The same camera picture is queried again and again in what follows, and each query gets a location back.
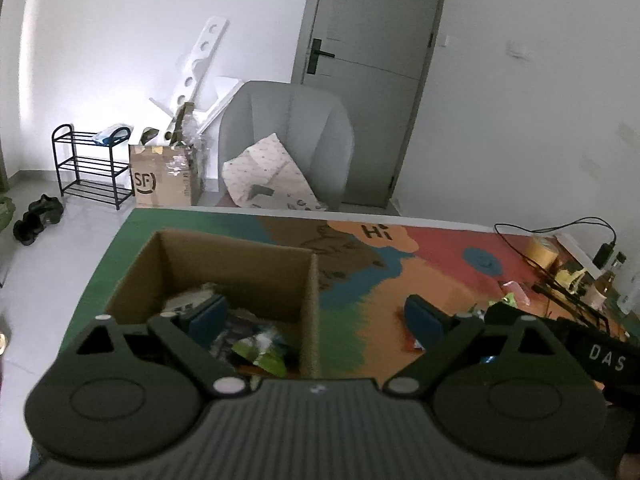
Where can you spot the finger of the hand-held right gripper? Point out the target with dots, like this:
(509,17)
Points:
(502,311)

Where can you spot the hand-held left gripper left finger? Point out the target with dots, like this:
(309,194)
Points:
(207,317)

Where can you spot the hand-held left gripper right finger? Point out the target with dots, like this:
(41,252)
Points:
(422,317)

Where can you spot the light green snack packet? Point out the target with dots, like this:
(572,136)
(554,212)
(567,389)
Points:
(505,302)

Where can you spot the pink snack packet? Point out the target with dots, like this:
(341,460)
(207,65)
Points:
(512,287)

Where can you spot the black and white snack packet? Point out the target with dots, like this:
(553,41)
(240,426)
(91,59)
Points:
(185,302)

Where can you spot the blue snack packet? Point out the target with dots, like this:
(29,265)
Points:
(488,358)

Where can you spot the dark green striped snack packet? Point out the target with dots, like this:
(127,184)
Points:
(265,357)

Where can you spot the black folding stand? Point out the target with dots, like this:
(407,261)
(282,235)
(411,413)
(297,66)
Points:
(570,302)

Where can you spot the yellow tape roll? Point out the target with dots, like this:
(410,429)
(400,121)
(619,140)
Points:
(542,255)

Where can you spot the brown glass bottle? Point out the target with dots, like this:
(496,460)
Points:
(600,287)

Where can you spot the yellow crumpled packet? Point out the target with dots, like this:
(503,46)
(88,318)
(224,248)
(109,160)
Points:
(570,278)

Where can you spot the white power strip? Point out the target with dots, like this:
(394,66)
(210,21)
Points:
(572,245)

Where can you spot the black charger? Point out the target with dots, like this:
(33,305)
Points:
(604,255)

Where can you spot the printed brown cardboard box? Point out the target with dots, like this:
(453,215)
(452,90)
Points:
(165,180)

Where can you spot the dotted white cushion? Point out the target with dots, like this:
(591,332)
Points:
(272,170)

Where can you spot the clear plastic wrap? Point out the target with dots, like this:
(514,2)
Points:
(192,135)

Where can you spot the black shoe rack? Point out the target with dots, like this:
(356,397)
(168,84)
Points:
(92,162)

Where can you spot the black shoe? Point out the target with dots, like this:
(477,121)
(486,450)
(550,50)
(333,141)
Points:
(26,230)
(46,207)

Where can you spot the blue and white item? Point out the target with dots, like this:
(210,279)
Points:
(107,135)

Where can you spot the grey armchair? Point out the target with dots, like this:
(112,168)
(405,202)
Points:
(300,125)

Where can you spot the grey door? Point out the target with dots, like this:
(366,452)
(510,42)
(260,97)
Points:
(370,110)

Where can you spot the white foam piece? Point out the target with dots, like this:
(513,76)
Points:
(222,92)

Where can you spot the green bag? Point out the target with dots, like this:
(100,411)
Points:
(5,212)

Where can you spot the white foam board with holes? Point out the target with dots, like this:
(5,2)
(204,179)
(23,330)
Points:
(205,42)

